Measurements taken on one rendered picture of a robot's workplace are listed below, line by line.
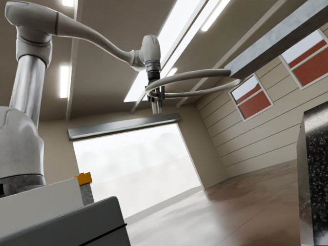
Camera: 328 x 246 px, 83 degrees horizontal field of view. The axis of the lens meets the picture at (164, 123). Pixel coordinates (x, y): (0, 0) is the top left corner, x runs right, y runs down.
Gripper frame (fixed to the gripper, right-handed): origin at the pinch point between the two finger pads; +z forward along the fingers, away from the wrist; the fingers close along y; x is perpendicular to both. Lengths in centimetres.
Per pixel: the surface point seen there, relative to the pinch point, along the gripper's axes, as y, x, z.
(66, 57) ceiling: -326, 151, -156
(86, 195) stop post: -70, -2, 58
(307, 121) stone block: 65, -27, 13
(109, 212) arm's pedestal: 30, -64, 26
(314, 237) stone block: 63, -46, 33
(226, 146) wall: -155, 772, 133
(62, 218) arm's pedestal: 26, -71, 25
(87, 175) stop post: -72, 1, 44
